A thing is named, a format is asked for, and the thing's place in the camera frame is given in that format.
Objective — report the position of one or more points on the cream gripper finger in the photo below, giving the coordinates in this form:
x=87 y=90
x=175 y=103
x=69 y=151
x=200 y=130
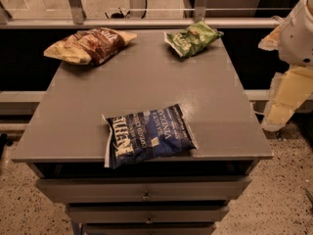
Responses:
x=271 y=41
x=288 y=92

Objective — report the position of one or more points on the green jalapeno chip bag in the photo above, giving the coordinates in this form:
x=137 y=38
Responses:
x=192 y=40

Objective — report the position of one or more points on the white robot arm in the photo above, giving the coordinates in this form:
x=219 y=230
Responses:
x=293 y=39

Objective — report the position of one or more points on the blue Kettle chip bag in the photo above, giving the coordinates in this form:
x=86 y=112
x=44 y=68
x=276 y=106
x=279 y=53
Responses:
x=147 y=135

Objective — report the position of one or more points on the brown and yellow chip bag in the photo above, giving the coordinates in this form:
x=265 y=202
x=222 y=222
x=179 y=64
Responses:
x=90 y=47

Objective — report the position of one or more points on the grey drawer cabinet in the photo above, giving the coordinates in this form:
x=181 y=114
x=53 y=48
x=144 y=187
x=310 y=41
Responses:
x=67 y=136

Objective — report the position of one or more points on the middle grey drawer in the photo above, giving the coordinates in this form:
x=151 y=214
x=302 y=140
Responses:
x=147 y=214

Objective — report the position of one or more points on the grey drawer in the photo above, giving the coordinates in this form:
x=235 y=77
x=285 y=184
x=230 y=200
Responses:
x=152 y=229
x=147 y=214
x=138 y=190

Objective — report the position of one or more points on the top grey drawer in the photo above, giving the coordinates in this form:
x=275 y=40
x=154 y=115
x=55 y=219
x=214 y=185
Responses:
x=138 y=190

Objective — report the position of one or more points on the bottom grey drawer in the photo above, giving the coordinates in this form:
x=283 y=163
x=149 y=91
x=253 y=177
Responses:
x=152 y=229

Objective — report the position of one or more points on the metal guard rail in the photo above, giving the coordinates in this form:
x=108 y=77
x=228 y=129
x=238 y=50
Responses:
x=143 y=23

